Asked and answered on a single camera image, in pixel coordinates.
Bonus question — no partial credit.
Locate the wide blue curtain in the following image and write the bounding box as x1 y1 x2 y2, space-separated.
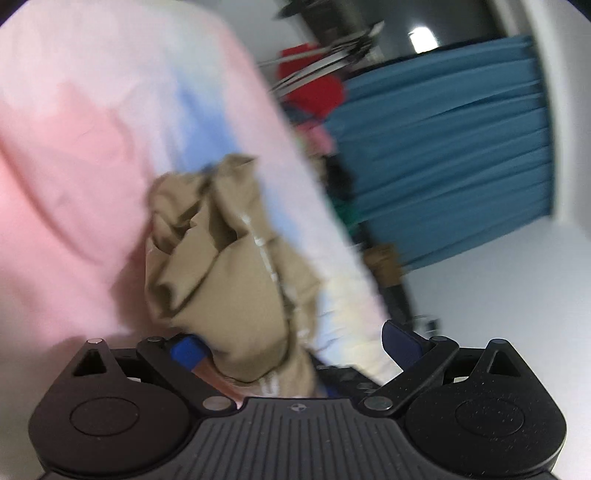
323 34 555 273

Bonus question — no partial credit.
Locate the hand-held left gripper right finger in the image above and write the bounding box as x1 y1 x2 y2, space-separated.
360 319 520 411

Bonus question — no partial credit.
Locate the pink garment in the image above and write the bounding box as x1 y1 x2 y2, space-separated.
300 117 338 155

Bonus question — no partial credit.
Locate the garment steamer stand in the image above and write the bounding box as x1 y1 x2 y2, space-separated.
259 0 386 93

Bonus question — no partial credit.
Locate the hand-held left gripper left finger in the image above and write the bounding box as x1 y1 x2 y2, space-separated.
69 335 236 411

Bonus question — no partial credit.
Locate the black garment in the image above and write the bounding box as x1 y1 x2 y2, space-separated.
318 154 356 204

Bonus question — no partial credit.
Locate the bed with pastel sheet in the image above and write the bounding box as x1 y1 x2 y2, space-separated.
0 0 402 407

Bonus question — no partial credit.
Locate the green garment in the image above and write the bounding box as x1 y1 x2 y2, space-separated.
335 200 361 232

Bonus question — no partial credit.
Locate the cardboard box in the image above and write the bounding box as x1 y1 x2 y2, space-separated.
362 244 402 283

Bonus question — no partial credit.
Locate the red garment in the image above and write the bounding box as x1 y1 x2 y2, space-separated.
276 44 347 118

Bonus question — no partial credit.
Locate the dark window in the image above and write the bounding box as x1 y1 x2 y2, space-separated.
295 0 509 61

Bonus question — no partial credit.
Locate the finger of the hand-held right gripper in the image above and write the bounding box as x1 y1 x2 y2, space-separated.
314 362 384 398

